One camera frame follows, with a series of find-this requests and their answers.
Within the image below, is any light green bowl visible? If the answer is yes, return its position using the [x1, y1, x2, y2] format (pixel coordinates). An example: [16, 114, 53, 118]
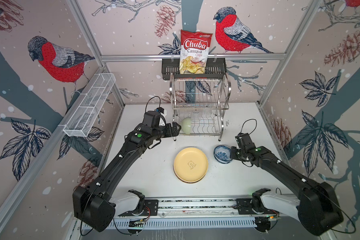
[181, 118, 193, 135]

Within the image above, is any blue white patterned bowl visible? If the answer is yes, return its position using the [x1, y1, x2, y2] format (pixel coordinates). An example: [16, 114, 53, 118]
[214, 145, 232, 164]

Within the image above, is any yellow plate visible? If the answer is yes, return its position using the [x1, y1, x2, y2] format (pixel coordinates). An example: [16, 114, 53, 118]
[173, 147, 209, 184]

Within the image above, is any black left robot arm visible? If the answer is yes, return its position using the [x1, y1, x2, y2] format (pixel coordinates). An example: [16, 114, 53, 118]
[73, 107, 182, 232]

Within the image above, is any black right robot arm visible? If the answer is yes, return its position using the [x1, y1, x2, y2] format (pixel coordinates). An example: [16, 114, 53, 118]
[231, 133, 344, 236]

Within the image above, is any silver two-tier dish rack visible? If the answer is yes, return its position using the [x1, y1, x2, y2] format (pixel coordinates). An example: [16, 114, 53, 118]
[169, 74, 232, 142]

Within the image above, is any red Chuba chips bag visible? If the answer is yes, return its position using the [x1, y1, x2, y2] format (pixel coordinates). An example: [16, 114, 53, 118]
[180, 30, 213, 63]

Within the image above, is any black wall shelf basket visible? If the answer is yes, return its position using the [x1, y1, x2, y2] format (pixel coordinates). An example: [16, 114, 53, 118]
[162, 58, 227, 81]

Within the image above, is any white wire mesh basket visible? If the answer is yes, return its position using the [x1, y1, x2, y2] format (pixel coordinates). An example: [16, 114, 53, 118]
[63, 73, 116, 138]

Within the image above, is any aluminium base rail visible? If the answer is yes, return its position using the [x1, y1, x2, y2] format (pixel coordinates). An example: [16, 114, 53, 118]
[71, 191, 322, 232]

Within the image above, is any horizontal aluminium frame bar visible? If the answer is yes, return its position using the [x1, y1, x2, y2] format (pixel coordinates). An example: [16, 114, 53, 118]
[100, 52, 288, 63]

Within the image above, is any aluminium frame corner post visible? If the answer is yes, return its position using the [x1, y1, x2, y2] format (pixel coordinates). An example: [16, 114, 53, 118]
[65, 0, 127, 106]

